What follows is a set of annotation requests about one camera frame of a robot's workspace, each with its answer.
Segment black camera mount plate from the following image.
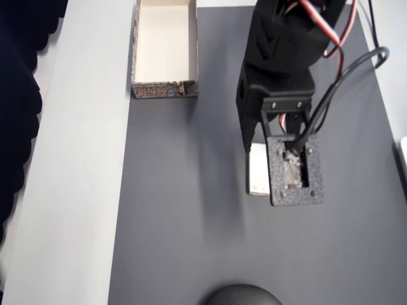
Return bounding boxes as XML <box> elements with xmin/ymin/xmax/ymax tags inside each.
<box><xmin>261</xmin><ymin>97</ymin><xmax>326</xmax><ymax>208</ymax></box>

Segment red white black servo wires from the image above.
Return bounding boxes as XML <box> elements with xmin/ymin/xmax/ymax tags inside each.
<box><xmin>285</xmin><ymin>0</ymin><xmax>357</xmax><ymax>78</ymax></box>

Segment grey table mat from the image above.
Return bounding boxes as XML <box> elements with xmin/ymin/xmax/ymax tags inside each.
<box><xmin>107</xmin><ymin>4</ymin><xmax>407</xmax><ymax>305</ymax></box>

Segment dark blue curtain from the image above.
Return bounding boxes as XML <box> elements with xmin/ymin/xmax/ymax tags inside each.
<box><xmin>0</xmin><ymin>0</ymin><xmax>70</xmax><ymax>246</ymax></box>

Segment black round-base camera stand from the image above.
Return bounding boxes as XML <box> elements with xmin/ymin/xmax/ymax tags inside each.
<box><xmin>203</xmin><ymin>283</ymin><xmax>284</xmax><ymax>305</ymax></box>

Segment white rectangular block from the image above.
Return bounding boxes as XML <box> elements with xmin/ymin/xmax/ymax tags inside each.
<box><xmin>247</xmin><ymin>142</ymin><xmax>272</xmax><ymax>197</ymax></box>

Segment printed cardboard box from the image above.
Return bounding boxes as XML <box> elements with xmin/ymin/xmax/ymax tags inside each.
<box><xmin>130</xmin><ymin>0</ymin><xmax>200</xmax><ymax>100</ymax></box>

